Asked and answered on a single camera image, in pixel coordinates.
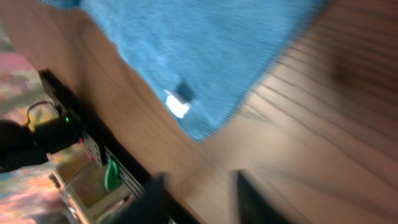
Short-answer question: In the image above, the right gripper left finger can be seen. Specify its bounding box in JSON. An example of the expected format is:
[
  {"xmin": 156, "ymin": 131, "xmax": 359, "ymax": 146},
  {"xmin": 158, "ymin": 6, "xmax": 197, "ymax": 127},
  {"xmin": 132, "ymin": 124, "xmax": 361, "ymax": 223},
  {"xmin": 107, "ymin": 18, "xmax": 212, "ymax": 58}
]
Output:
[{"xmin": 105, "ymin": 174, "xmax": 170, "ymax": 224}]

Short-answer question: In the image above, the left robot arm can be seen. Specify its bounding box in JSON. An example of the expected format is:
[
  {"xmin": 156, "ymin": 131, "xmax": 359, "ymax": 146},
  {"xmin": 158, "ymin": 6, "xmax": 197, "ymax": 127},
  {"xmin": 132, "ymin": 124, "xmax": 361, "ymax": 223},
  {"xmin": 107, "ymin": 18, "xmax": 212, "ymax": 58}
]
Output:
[{"xmin": 1, "ymin": 101, "xmax": 81, "ymax": 173}]

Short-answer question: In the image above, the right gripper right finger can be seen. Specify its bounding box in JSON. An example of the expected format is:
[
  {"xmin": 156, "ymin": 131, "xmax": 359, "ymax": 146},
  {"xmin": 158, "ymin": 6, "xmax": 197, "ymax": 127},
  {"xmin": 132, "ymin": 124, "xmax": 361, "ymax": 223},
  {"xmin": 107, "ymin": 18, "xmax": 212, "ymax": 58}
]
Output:
[{"xmin": 236, "ymin": 171, "xmax": 290, "ymax": 224}]

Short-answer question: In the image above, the blue microfiber cloth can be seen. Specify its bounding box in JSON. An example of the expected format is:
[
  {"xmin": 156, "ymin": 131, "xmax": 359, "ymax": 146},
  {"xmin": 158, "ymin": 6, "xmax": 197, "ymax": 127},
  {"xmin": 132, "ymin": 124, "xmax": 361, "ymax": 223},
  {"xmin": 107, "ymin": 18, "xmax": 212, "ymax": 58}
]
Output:
[{"xmin": 51, "ymin": 0, "xmax": 326, "ymax": 141}]

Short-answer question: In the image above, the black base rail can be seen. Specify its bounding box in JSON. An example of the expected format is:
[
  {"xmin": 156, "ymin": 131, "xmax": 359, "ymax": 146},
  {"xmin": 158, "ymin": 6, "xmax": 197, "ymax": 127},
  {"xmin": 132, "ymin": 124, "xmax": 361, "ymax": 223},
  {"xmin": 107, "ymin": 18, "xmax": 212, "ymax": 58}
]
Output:
[{"xmin": 39, "ymin": 70, "xmax": 197, "ymax": 223}]

